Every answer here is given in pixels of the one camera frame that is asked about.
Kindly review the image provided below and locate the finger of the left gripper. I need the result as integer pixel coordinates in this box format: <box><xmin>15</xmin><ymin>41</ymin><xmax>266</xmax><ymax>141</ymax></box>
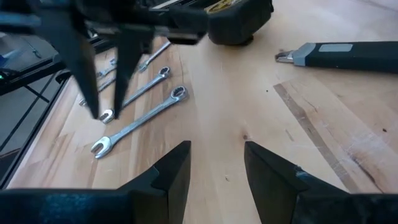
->
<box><xmin>113</xmin><ymin>32</ymin><xmax>155</xmax><ymax>119</ymax></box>
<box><xmin>33</xmin><ymin>11</ymin><xmax>101</xmax><ymax>120</ymax></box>

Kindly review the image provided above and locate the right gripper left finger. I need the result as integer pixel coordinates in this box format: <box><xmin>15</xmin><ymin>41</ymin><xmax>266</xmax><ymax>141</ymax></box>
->
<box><xmin>0</xmin><ymin>140</ymin><xmax>192</xmax><ymax>224</ymax></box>

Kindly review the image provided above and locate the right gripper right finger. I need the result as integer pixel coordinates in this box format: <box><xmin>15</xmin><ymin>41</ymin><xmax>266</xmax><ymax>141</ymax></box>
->
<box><xmin>244</xmin><ymin>141</ymin><xmax>398</xmax><ymax>224</ymax></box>

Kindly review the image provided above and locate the yellow black tape measure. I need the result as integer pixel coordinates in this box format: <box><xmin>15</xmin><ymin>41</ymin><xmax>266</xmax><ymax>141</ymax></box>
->
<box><xmin>205</xmin><ymin>0</ymin><xmax>275</xmax><ymax>46</ymax></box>

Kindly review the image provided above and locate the black grey utility knife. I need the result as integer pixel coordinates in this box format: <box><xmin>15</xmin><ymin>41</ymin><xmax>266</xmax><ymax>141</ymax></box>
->
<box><xmin>274</xmin><ymin>40</ymin><xmax>398</xmax><ymax>75</ymax></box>

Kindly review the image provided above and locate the black aluminium frame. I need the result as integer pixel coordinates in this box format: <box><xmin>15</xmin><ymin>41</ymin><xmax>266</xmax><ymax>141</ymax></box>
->
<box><xmin>0</xmin><ymin>55</ymin><xmax>73</xmax><ymax>188</ymax></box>

